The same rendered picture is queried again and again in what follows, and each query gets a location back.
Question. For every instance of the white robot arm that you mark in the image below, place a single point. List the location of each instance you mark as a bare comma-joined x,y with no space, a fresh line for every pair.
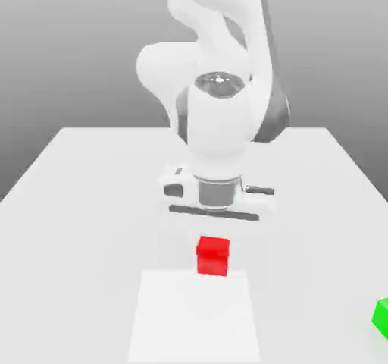
216,127

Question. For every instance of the small red cube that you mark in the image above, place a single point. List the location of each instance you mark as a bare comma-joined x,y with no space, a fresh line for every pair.
212,256

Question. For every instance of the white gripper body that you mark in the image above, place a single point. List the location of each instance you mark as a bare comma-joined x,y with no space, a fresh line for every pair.
212,213

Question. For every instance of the small green cube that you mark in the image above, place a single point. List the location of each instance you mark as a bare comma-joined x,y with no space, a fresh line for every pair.
382,317

